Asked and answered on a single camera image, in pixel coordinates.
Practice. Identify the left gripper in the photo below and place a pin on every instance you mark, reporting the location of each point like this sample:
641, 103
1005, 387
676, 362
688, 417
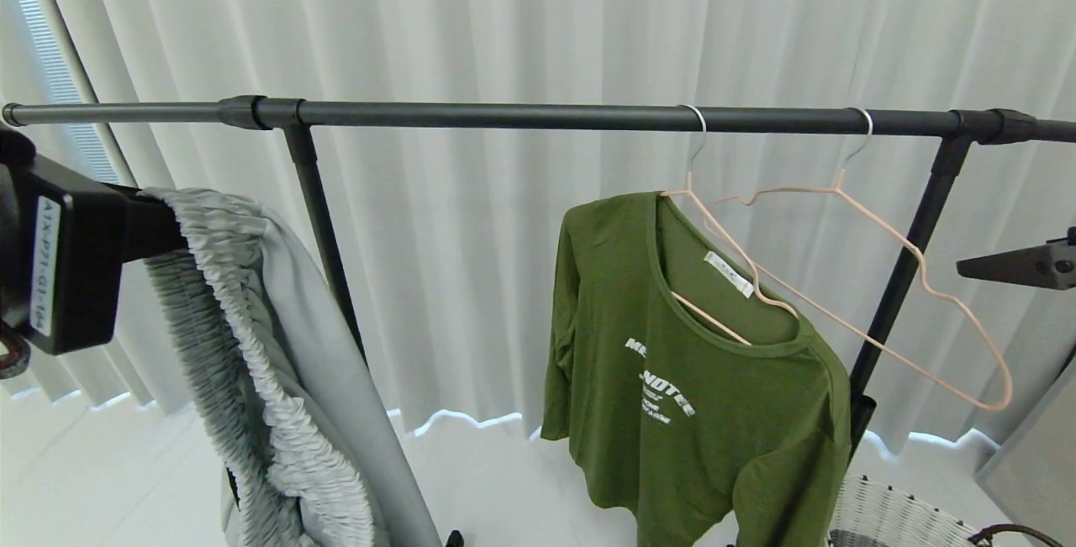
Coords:
84, 261

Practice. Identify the pale grey shorts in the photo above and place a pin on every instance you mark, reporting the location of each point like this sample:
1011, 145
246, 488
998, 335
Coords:
336, 362

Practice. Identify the green long-sleeved shirt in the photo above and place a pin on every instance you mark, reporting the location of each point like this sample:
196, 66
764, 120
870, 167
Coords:
689, 463

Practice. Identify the black clothes rack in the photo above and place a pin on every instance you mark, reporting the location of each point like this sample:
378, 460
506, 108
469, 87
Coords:
588, 117

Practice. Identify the pink clothes hanger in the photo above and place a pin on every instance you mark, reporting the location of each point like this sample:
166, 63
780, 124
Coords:
925, 278
723, 236

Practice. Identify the white laundry basket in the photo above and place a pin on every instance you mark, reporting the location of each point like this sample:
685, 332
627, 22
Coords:
891, 518

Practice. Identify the window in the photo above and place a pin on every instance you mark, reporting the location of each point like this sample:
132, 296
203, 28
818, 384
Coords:
59, 68

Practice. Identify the white curtain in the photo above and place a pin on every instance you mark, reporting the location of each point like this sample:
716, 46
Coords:
471, 278

